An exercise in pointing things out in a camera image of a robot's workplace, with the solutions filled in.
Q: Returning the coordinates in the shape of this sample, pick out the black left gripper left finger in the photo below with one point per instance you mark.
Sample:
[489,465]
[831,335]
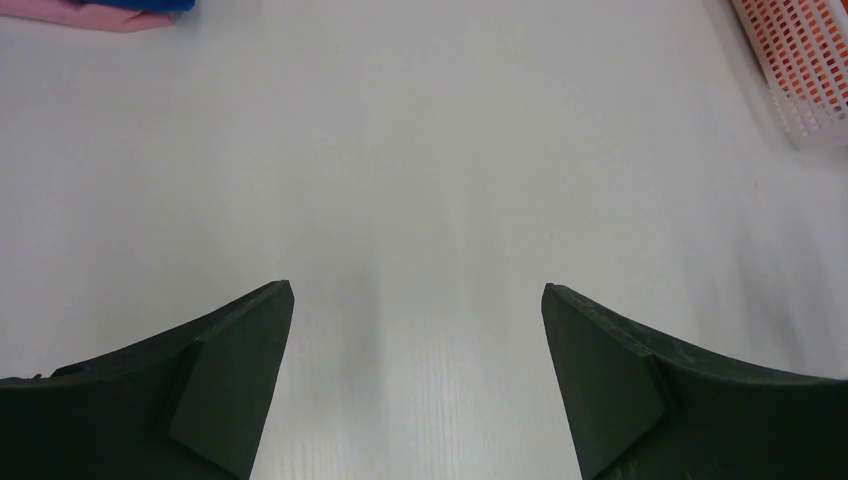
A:
[188,403]

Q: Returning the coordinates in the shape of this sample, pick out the pink folded t shirt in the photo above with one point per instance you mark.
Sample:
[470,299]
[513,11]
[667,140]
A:
[90,16]

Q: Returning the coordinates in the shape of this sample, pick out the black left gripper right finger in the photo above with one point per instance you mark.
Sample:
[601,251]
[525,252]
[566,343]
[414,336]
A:
[642,404]

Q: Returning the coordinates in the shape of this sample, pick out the white plastic laundry basket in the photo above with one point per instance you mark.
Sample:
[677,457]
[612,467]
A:
[801,47]

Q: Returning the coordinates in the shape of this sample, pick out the blue folded t shirt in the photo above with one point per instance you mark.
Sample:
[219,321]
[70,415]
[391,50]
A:
[153,6]

